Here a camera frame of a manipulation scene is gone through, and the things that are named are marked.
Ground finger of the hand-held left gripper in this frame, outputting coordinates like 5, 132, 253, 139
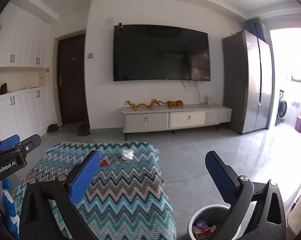
0, 134, 20, 152
18, 134, 42, 153

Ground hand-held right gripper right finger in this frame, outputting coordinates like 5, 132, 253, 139
205, 151, 287, 240

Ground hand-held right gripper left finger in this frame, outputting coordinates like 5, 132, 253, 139
19, 150, 101, 240

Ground grey trash bin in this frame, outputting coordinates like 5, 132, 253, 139
189, 204, 243, 240

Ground red snack packet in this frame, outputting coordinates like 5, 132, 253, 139
192, 225, 216, 239

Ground small red wrapper scrap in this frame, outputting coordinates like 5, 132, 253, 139
89, 150, 109, 167

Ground brown doormat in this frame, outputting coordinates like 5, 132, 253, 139
58, 123, 85, 133

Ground teal zigzag blanket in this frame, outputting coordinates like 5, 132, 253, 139
9, 141, 177, 240

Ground blue white plastic object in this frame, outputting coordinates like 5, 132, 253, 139
2, 178, 20, 239

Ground brown boots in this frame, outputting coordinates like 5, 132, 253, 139
77, 119, 90, 136

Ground white tv cabinet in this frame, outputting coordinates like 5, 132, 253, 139
119, 103, 233, 141

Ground dark brown door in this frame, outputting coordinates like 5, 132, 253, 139
57, 33, 89, 126

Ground golden tiger figurine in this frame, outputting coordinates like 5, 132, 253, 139
165, 100, 185, 108

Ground long golden dragon figurine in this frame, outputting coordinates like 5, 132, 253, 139
125, 100, 151, 111

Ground washing machine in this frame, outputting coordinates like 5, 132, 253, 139
275, 89, 288, 126

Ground grey refrigerator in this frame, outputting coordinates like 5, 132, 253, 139
222, 30, 275, 134

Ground short golden dragon figurine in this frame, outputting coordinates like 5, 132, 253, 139
150, 98, 166, 109

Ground blue curtain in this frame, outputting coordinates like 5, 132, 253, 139
241, 17, 266, 42

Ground hanging tv cables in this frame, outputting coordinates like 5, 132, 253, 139
181, 80, 203, 103

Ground white wall cupboard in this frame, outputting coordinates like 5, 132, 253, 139
0, 4, 59, 141

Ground black wall television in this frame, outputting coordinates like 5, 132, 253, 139
113, 24, 211, 82

